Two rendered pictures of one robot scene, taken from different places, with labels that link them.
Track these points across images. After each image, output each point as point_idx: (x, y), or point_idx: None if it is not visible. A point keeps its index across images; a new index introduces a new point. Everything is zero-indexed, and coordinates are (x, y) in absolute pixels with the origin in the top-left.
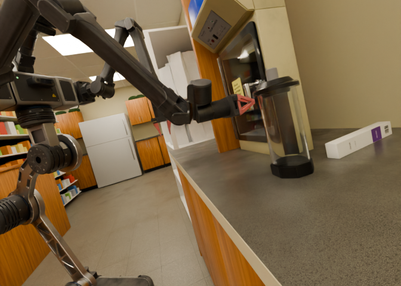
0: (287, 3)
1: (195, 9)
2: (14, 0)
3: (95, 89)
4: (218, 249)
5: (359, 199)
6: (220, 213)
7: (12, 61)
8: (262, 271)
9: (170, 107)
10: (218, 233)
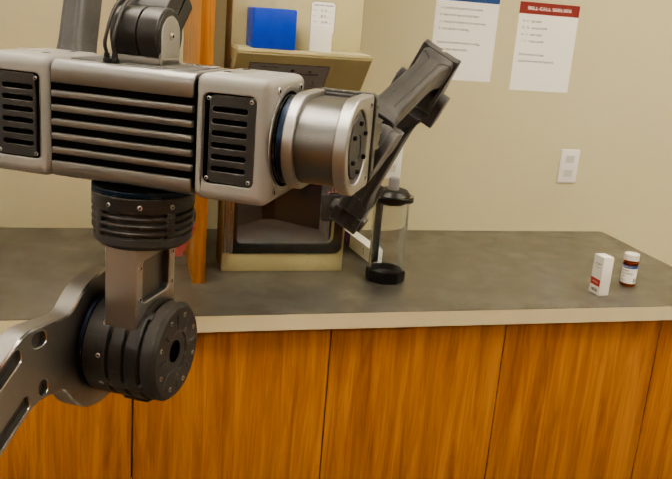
0: (216, 4)
1: (290, 34)
2: (439, 79)
3: None
4: (306, 423)
5: (452, 281)
6: (437, 311)
7: (176, 20)
8: (491, 316)
9: (369, 210)
10: (344, 377)
